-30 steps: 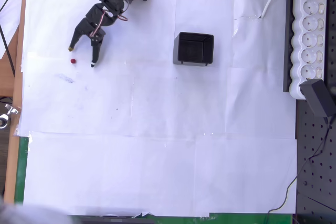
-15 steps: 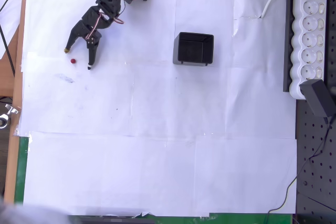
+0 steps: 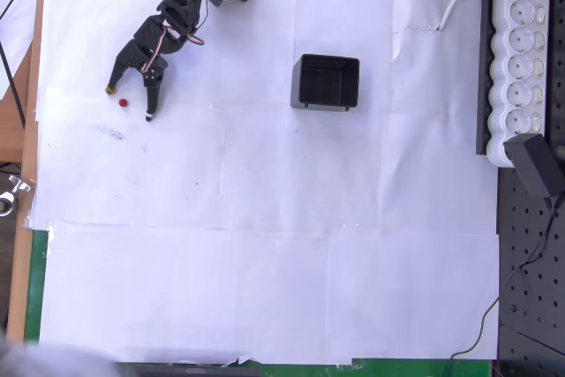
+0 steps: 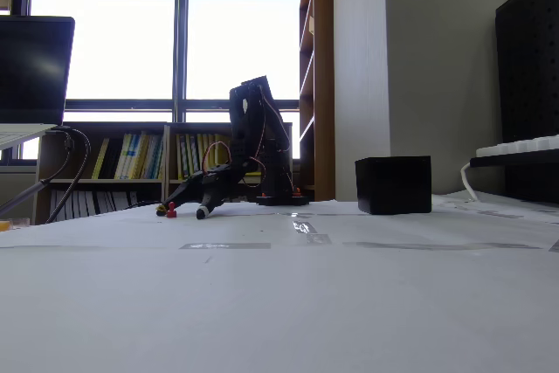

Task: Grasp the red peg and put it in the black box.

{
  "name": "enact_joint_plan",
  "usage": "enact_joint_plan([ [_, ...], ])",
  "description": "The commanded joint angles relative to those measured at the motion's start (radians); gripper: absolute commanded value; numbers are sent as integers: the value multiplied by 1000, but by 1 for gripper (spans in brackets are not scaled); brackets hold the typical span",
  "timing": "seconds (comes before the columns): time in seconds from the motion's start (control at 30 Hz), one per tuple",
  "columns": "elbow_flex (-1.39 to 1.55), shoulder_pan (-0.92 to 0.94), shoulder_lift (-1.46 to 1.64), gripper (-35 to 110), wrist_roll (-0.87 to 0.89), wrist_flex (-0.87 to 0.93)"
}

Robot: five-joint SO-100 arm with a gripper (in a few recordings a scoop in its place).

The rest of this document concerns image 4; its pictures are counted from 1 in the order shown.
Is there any black box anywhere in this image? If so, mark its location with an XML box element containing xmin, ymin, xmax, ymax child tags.
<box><xmin>354</xmin><ymin>155</ymin><xmax>433</xmax><ymax>216</ymax></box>

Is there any low wooden bookshelf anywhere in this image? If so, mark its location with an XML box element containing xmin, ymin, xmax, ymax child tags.
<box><xmin>162</xmin><ymin>121</ymin><xmax>307</xmax><ymax>204</ymax></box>
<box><xmin>33</xmin><ymin>121</ymin><xmax>170</xmax><ymax>226</ymax></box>

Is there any white blue book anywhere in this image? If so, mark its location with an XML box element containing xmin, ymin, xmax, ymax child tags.
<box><xmin>114</xmin><ymin>132</ymin><xmax>134</xmax><ymax>181</ymax></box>

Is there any leaning yellow book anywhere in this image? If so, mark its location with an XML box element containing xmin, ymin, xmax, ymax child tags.
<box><xmin>91</xmin><ymin>137</ymin><xmax>111</xmax><ymax>181</ymax></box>

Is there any white paper sheet cover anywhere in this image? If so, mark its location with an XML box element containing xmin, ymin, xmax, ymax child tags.
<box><xmin>0</xmin><ymin>191</ymin><xmax>559</xmax><ymax>373</ymax></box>

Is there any tall wooden bookshelf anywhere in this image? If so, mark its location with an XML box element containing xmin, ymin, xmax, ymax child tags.
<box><xmin>298</xmin><ymin>0</ymin><xmax>336</xmax><ymax>203</ymax></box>

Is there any laptop with black screen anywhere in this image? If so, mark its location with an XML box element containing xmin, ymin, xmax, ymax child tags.
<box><xmin>0</xmin><ymin>15</ymin><xmax>76</xmax><ymax>151</ymax></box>

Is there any white power strip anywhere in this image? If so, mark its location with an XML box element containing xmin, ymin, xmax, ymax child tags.
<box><xmin>475</xmin><ymin>134</ymin><xmax>559</xmax><ymax>159</ymax></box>

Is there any black pegboard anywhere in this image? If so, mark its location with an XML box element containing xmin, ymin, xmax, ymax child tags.
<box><xmin>494</xmin><ymin>0</ymin><xmax>559</xmax><ymax>205</ymax></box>

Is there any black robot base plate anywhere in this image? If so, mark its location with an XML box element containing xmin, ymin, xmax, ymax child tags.
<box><xmin>255</xmin><ymin>187</ymin><xmax>311</xmax><ymax>207</ymax></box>

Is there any black laptop cable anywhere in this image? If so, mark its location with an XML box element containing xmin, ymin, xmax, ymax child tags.
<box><xmin>0</xmin><ymin>130</ymin><xmax>74</xmax><ymax>216</ymax></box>
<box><xmin>43</xmin><ymin>127</ymin><xmax>93</xmax><ymax>224</ymax></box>

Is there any dark window frame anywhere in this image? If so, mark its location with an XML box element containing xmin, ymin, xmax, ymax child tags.
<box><xmin>0</xmin><ymin>0</ymin><xmax>307</xmax><ymax>165</ymax></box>

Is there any white power strip cable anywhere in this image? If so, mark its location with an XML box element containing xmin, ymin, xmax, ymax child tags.
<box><xmin>459</xmin><ymin>161</ymin><xmax>480</xmax><ymax>202</ymax></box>

